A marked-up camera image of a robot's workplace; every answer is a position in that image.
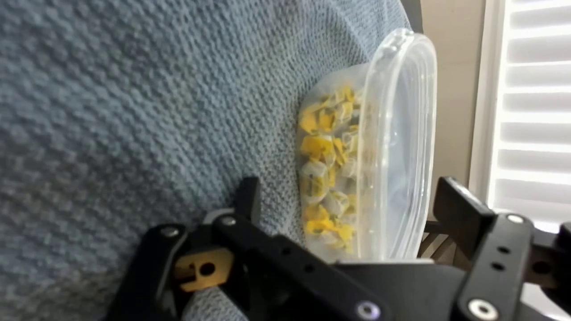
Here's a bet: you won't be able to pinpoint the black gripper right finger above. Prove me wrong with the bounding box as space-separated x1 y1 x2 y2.
434 177 494 240

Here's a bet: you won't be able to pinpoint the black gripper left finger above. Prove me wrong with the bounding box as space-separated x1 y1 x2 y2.
234 177 261 224

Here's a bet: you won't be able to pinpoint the yellow candies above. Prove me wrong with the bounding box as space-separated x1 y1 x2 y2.
298 86 361 254

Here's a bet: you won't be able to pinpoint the clear plastic lunchbox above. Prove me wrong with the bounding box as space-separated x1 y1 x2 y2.
300 29 437 263

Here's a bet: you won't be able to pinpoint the blue towel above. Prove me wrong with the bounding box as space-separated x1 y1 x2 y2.
0 0 409 321

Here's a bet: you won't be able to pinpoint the white window blinds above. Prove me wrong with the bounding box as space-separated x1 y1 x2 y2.
470 0 571 232

